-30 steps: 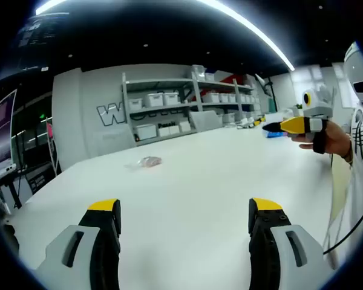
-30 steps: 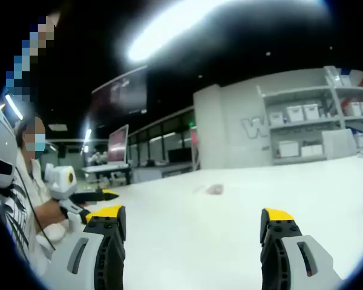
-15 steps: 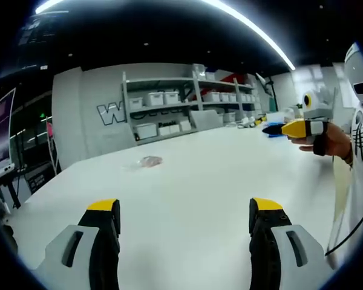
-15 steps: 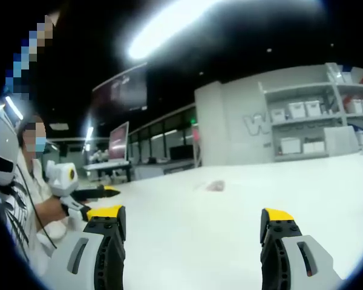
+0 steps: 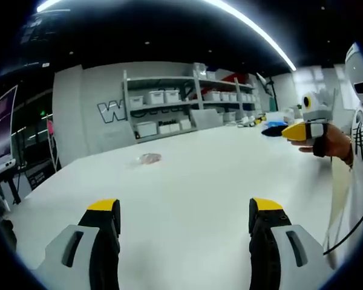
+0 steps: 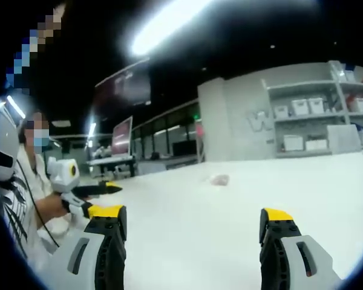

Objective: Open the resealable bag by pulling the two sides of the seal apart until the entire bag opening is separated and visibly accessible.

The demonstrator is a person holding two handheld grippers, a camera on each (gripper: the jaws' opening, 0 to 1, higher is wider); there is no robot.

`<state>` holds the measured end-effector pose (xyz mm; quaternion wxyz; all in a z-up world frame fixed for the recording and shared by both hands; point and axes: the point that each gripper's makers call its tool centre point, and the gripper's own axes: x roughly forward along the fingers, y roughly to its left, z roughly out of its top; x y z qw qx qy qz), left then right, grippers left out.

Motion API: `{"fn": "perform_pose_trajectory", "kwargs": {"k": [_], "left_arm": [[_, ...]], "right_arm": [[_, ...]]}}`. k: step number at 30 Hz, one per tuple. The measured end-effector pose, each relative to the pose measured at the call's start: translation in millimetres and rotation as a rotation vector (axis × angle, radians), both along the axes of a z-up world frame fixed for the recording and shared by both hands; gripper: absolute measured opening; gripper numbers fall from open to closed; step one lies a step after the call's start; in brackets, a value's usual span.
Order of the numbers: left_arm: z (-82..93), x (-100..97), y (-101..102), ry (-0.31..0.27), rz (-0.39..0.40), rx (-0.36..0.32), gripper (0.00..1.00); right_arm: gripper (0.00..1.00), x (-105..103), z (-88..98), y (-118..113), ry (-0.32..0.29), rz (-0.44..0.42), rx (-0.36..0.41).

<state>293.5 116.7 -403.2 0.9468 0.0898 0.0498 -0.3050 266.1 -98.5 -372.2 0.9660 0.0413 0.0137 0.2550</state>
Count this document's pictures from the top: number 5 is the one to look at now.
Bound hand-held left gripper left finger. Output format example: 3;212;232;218
33;198;122;290

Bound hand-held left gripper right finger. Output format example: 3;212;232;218
248;198;336;290

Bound clear resealable bag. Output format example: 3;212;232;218
132;152;164;167

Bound person's right hand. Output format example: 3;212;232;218
298;124;353;166

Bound blue packet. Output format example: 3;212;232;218
265;120;289;129

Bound black cloth bundle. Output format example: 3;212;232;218
261;126;287;138

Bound white grey worn device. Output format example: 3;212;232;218
344;42;363;106

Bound black stand with lamp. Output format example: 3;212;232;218
256;71;276;98

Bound person in white shirt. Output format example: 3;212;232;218
326;107;363;272

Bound grey leaning panel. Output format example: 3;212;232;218
189;108;225;130

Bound long ceiling light strip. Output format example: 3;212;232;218
36;0;298;72

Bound grey metal shelving unit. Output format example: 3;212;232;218
122;62;261;143

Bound stepladder with pink cloth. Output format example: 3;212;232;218
44;112;62;172

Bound rows of white storage boxes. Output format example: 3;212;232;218
128;88;258;136

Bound curved computer monitor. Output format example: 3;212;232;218
0;84;19;179

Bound black cable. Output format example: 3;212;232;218
321;198;363;256

